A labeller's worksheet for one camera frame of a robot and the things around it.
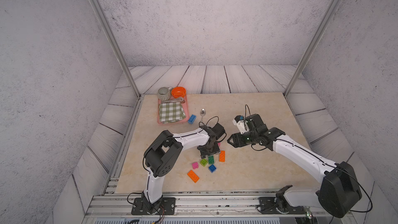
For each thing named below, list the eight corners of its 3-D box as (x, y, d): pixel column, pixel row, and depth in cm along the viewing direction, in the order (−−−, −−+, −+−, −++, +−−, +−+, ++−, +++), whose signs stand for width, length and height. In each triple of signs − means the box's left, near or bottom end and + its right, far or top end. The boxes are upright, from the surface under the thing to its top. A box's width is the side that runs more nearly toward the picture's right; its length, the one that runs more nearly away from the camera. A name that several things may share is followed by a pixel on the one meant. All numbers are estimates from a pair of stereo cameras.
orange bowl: (171, 99, 120) (170, 94, 116) (173, 91, 126) (172, 86, 122) (185, 99, 120) (184, 94, 116) (185, 91, 126) (185, 86, 122)
